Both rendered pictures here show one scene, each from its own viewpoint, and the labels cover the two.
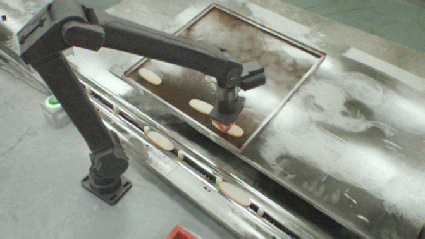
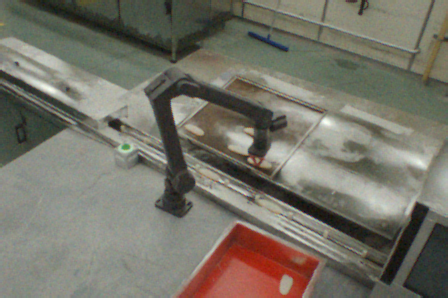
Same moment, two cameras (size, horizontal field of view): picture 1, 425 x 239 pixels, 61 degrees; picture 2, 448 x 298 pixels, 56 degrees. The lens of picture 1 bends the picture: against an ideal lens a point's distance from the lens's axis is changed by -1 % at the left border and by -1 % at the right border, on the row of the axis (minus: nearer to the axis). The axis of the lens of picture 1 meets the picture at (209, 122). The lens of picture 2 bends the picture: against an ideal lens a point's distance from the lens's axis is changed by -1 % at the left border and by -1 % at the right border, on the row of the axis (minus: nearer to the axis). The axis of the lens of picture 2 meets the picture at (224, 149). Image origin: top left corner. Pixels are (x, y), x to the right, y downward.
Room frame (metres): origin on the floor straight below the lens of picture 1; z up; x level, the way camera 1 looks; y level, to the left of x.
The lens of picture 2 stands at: (-0.60, 0.18, 1.93)
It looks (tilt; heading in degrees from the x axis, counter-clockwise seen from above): 36 degrees down; 356
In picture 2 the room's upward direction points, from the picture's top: 6 degrees clockwise
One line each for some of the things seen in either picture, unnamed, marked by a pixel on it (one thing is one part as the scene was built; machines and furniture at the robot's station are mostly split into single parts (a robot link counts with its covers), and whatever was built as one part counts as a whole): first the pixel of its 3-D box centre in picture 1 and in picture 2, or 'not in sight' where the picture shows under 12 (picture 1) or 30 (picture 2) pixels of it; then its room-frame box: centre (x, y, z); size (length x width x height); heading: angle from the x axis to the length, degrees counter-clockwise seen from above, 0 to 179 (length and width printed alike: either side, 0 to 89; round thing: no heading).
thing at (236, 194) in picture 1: (234, 193); (270, 205); (0.55, -0.09, 0.86); 0.10 x 0.04 x 0.01; 55
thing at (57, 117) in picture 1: (59, 113); (127, 158); (0.79, 0.48, 0.84); 0.08 x 0.08 x 0.11; 55
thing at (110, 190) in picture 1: (105, 176); (173, 197); (0.56, 0.27, 0.86); 0.12 x 0.09 x 0.08; 61
